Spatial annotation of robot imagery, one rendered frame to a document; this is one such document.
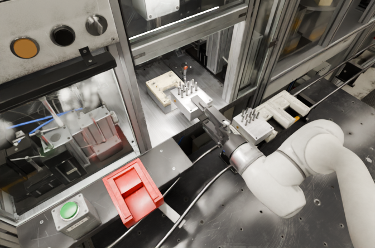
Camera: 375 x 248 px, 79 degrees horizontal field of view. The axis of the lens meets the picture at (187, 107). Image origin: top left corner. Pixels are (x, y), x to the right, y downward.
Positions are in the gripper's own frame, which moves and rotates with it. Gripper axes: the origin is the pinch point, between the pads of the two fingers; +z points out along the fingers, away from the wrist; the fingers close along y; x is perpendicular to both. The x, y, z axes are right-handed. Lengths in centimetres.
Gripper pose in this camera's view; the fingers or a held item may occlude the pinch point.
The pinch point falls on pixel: (198, 107)
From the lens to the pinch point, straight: 79.0
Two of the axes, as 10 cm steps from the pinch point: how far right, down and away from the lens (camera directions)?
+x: -8.2, 4.4, -3.7
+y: 0.2, -6.3, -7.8
